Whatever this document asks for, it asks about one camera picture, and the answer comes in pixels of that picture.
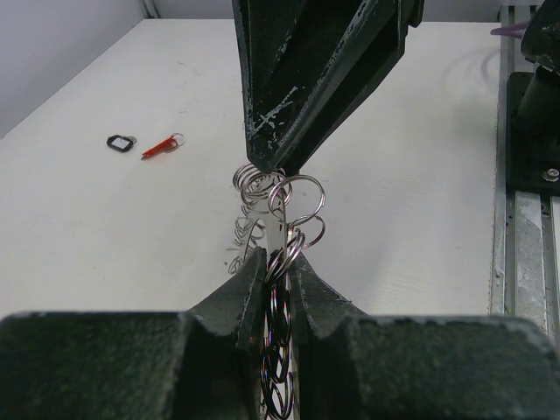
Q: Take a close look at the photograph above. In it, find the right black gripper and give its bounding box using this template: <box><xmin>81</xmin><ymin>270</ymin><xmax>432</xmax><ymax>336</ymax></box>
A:
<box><xmin>231</xmin><ymin>0</ymin><xmax>424</xmax><ymax>176</ymax></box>

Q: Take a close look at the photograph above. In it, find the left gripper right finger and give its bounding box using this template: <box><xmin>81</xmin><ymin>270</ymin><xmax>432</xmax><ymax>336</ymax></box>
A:
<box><xmin>290</xmin><ymin>256</ymin><xmax>559</xmax><ymax>419</ymax></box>

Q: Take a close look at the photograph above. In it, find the black white key tag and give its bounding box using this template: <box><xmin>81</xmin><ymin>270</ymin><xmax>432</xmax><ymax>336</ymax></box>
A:
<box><xmin>106</xmin><ymin>135</ymin><xmax>137</xmax><ymax>153</ymax></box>

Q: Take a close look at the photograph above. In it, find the metal disc with key rings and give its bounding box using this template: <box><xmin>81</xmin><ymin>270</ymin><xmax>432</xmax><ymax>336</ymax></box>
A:
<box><xmin>228</xmin><ymin>163</ymin><xmax>326</xmax><ymax>419</ymax></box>

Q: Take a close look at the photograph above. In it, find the aluminium mounting rail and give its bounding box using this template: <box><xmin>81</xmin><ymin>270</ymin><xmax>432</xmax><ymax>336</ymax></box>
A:
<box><xmin>489</xmin><ymin>1</ymin><xmax>559</xmax><ymax>342</ymax></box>

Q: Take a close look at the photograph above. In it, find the red key tag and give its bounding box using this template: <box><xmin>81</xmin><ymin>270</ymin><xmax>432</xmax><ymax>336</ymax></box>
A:
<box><xmin>141</xmin><ymin>132</ymin><xmax>185</xmax><ymax>160</ymax></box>

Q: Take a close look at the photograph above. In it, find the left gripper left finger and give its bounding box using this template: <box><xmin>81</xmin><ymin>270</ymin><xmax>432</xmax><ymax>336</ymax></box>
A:
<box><xmin>1</xmin><ymin>248</ymin><xmax>267</xmax><ymax>419</ymax></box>

